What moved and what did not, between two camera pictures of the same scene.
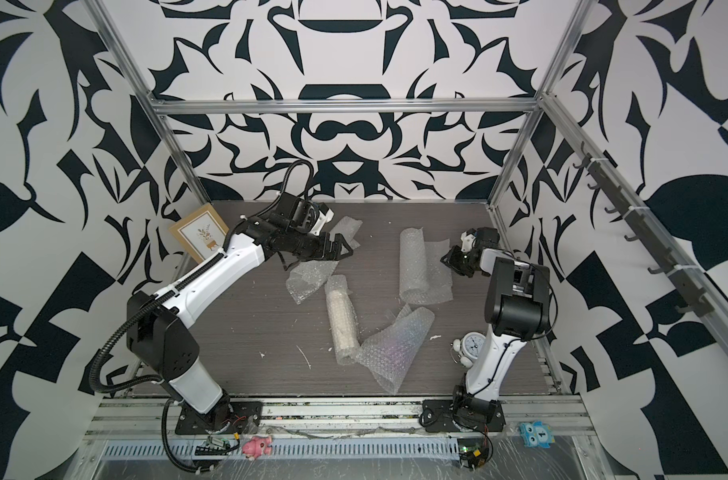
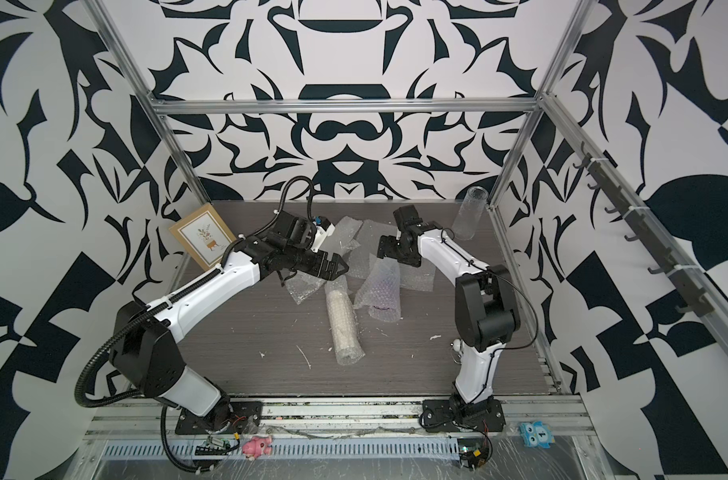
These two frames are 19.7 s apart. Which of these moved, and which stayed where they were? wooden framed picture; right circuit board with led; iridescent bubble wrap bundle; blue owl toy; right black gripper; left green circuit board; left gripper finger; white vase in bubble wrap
Moved: left gripper finger; iridescent bubble wrap bundle; right black gripper
Stayed: white vase in bubble wrap; blue owl toy; left green circuit board; right circuit board with led; wooden framed picture
